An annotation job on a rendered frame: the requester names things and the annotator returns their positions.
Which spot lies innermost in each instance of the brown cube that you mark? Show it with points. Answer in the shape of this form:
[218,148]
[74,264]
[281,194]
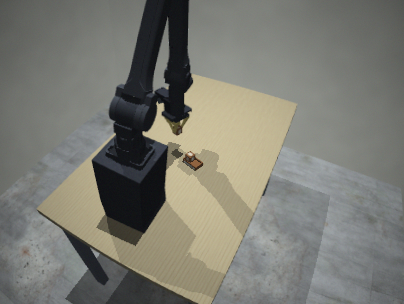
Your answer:
[179,130]
[190,156]

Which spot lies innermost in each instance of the brown open tray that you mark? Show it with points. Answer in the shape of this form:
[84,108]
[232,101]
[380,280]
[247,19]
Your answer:
[196,164]

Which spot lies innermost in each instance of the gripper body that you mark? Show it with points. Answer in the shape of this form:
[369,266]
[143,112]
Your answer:
[179,111]

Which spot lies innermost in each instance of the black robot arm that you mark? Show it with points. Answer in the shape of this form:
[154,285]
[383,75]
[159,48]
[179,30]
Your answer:
[125,109]

